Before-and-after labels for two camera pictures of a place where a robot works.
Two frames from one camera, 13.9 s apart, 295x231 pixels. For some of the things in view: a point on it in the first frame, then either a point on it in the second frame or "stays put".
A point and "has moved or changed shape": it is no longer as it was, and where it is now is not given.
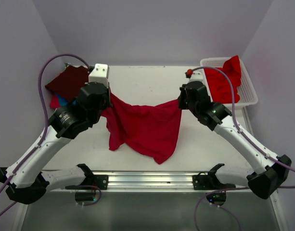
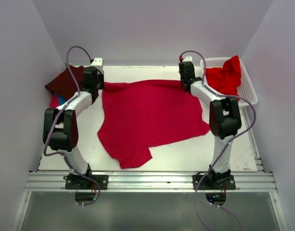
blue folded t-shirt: [63, 102] stays put
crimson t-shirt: [151, 131] has moved or changed shape
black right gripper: [181, 104] → [193, 69]
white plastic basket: [248, 95] stays put
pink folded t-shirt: [55, 102] stays put
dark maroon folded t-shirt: [68, 83] stays put
